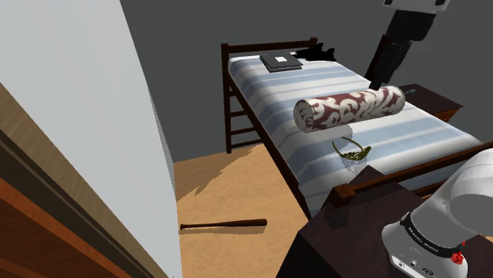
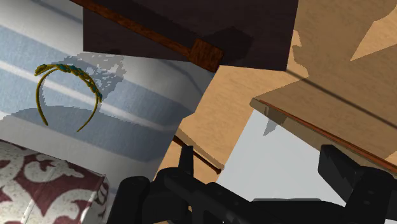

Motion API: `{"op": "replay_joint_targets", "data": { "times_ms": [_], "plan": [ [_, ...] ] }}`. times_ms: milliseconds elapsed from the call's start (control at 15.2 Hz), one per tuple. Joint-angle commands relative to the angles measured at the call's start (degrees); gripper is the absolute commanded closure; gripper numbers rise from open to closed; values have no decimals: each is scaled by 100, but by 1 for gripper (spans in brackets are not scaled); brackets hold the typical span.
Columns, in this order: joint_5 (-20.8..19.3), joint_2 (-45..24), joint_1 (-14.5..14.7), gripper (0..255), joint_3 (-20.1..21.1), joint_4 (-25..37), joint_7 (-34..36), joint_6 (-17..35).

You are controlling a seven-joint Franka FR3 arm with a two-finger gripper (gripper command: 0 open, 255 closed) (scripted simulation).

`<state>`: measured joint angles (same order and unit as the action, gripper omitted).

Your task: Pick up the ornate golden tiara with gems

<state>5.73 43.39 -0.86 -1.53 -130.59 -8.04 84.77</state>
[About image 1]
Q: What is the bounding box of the brown wooden baseball bat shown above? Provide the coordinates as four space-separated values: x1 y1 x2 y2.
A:
179 218 269 231

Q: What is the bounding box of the dark wooden nightstand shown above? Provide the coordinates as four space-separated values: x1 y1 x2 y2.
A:
397 83 465 124

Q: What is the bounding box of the brown wooden cabinet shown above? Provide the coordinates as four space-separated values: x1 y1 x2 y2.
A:
0 81 171 278

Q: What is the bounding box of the red white patterned bolster pillow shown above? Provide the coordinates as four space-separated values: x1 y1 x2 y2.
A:
292 85 407 134

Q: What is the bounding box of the striped bed with wooden frame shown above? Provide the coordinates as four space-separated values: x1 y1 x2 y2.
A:
220 37 493 221

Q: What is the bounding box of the black book with white square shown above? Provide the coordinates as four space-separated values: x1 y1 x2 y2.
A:
258 51 304 73

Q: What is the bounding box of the black ragged object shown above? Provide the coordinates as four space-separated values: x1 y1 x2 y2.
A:
295 42 337 63

